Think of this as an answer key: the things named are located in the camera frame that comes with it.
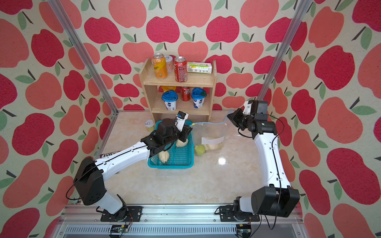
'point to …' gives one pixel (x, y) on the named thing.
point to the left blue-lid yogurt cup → (169, 97)
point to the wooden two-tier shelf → (152, 92)
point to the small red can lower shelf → (186, 93)
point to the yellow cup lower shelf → (166, 88)
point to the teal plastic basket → (180, 157)
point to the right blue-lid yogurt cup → (198, 94)
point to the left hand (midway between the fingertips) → (192, 129)
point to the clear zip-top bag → (211, 139)
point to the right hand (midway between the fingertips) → (229, 118)
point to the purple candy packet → (104, 155)
